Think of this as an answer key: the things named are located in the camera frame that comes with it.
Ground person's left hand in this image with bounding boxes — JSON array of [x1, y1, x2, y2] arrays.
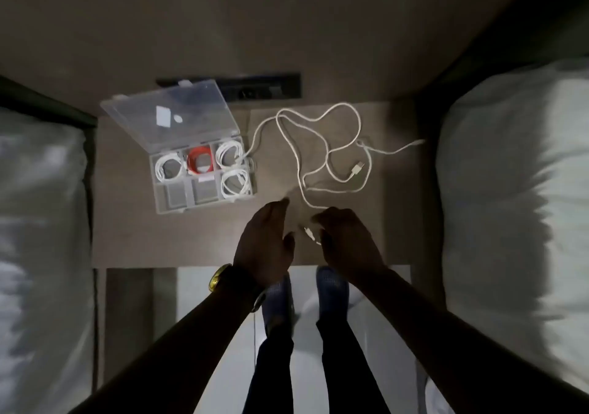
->
[[233, 197, 296, 289]]

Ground white cable with metal plug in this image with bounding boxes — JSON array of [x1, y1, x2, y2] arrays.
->
[[299, 138, 426, 196]]

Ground black wall socket panel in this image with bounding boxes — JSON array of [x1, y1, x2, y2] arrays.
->
[[156, 73, 302, 103]]

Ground long white cable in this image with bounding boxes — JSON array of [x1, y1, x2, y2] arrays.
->
[[243, 102, 364, 246]]

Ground person's right forearm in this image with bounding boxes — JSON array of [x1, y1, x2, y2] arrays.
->
[[354, 264, 589, 414]]

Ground coiled red cable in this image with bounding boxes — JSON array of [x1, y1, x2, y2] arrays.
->
[[186, 145, 215, 176]]

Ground blue shoe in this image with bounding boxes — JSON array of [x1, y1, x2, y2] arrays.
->
[[261, 273, 296, 337], [316, 266, 351, 323]]

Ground blue right shoe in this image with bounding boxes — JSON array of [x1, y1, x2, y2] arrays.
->
[[316, 266, 351, 323]]

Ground person's left forearm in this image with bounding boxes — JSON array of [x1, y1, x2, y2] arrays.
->
[[69, 277, 270, 414]]

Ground clear plastic organizer box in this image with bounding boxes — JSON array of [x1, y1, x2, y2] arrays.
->
[[100, 79, 258, 216]]

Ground blue left shoe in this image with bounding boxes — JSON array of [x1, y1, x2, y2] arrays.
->
[[261, 273, 296, 337]]

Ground gold wristwatch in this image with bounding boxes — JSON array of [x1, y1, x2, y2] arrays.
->
[[208, 263, 268, 314]]

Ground white bed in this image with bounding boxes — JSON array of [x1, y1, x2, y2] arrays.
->
[[0, 105, 96, 414], [424, 59, 589, 414]]

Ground black trousers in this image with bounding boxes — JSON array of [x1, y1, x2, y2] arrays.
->
[[242, 315, 393, 414]]

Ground person's right hand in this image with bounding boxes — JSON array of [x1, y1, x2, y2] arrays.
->
[[312, 207, 390, 286]]

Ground coiled white cable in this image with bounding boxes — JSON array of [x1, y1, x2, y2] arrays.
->
[[155, 151, 187, 183], [220, 168, 253, 198], [215, 140, 245, 169]]

